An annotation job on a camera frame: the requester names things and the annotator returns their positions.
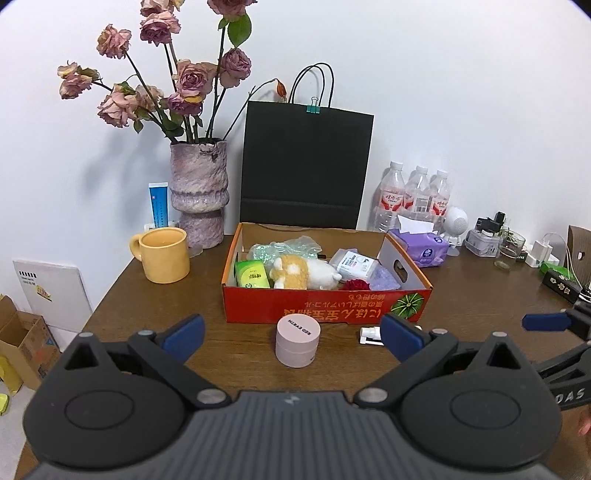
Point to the brown corrugated cardboard stand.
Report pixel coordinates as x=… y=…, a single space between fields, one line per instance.
x=582 y=249

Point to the clear plastic organizer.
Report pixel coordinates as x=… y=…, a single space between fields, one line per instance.
x=480 y=244

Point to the bouquet of dried pink roses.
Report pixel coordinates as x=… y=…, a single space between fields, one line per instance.
x=184 y=83

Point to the yellow ceramic mug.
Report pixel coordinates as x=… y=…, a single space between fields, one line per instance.
x=164 y=258

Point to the teal binder clip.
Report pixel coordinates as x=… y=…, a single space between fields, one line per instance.
x=313 y=109

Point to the blue and white tube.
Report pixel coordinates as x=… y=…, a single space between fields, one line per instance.
x=159 y=205

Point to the white chargers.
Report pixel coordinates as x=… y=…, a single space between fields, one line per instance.
x=542 y=251

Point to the iridescent plastic bag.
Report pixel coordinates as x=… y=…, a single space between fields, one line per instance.
x=295 y=249

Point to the red artificial flower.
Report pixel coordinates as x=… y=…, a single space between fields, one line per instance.
x=355 y=285

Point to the black power adapter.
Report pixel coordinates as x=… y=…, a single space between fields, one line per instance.
x=491 y=221

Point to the clear water bottle red label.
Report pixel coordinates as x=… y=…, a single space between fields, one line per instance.
x=441 y=198
x=390 y=198
x=418 y=196

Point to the purple tissue pack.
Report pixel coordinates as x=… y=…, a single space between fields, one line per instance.
x=425 y=251

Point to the green packet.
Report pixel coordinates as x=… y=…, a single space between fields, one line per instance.
x=558 y=270

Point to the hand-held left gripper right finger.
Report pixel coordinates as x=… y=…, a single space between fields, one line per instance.
x=401 y=340

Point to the white labelled bottle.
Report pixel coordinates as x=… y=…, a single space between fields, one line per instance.
x=371 y=334

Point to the yellow and white plush toy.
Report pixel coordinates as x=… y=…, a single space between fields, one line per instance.
x=300 y=272

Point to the brown cardboard carton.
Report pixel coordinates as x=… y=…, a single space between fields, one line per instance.
x=27 y=346

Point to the green small box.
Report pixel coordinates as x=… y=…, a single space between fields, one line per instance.
x=251 y=276

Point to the pink cosmetic jar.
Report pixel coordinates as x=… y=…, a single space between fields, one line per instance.
x=298 y=341

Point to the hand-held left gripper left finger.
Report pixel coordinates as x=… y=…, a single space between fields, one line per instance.
x=184 y=336

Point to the red printed cardboard box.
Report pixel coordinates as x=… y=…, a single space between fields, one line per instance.
x=323 y=314

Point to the clear glass cup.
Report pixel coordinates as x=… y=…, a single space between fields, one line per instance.
x=509 y=254

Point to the black paper bag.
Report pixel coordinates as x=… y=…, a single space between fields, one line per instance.
x=304 y=161

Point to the small clear glass dish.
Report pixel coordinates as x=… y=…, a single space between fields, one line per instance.
x=195 y=251

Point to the white board with yellow sticker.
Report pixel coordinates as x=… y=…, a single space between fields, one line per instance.
x=51 y=295

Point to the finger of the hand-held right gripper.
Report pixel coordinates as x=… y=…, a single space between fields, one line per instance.
x=547 y=322
x=570 y=362

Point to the person's right hand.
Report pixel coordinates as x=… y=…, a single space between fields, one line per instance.
x=584 y=423

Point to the mottled purple ceramic vase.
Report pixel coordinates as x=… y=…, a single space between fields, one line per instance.
x=198 y=194

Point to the thin twig with red bud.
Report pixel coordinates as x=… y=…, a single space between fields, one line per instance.
x=280 y=87

